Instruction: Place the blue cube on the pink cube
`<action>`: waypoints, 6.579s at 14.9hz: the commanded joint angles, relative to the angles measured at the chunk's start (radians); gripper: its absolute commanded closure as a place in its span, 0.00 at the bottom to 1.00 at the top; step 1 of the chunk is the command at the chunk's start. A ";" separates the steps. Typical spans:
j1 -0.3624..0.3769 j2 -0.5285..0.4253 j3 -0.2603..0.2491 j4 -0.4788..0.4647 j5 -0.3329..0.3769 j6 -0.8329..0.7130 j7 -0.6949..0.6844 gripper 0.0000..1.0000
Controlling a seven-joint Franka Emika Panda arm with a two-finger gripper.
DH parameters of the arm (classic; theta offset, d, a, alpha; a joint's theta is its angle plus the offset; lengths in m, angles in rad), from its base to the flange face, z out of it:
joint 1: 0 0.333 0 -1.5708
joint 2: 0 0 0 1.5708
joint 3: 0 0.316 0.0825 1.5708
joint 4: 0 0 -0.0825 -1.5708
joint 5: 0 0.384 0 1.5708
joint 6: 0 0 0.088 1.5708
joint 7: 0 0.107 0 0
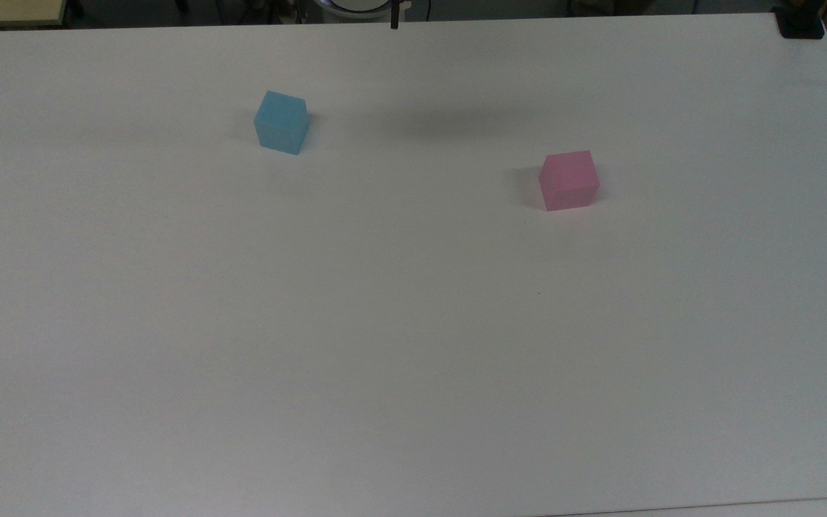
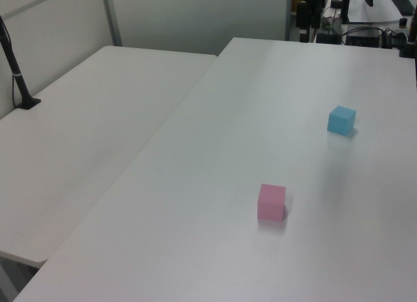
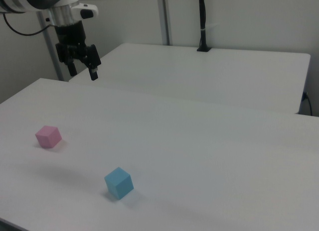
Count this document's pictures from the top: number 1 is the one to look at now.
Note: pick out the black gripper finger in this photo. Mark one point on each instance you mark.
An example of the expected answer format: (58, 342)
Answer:
(394, 16)

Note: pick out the blue cube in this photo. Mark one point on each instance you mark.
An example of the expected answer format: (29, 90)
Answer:
(281, 122)

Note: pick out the pink cube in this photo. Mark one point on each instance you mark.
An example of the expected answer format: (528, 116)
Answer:
(568, 180)

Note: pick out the light wooden board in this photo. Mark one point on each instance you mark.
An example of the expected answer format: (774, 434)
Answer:
(8, 11)

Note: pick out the black clamp stand base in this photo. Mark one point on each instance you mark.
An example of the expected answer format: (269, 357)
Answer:
(801, 25)

